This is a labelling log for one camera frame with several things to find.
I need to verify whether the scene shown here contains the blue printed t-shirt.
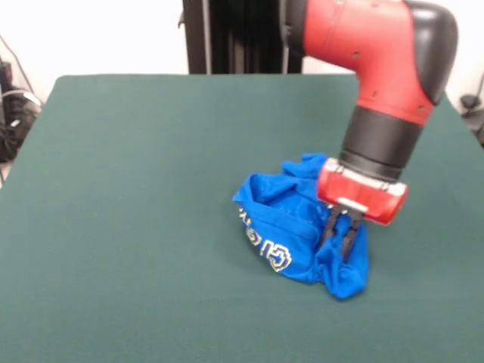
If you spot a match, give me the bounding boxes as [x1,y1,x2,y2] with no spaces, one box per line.
[231,152,370,302]

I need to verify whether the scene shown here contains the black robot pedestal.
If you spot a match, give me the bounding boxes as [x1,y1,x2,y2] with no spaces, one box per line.
[177,0,306,75]

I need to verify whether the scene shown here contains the dark green table cloth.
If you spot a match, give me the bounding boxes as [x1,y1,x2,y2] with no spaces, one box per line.
[0,73,484,363]

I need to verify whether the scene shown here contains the black cable bundle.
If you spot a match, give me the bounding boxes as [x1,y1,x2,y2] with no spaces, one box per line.
[0,56,42,163]

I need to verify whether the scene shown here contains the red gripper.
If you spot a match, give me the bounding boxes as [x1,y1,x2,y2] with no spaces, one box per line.
[316,166,409,264]

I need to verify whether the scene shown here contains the black chair base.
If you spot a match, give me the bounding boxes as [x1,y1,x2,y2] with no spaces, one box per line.
[459,94,484,148]

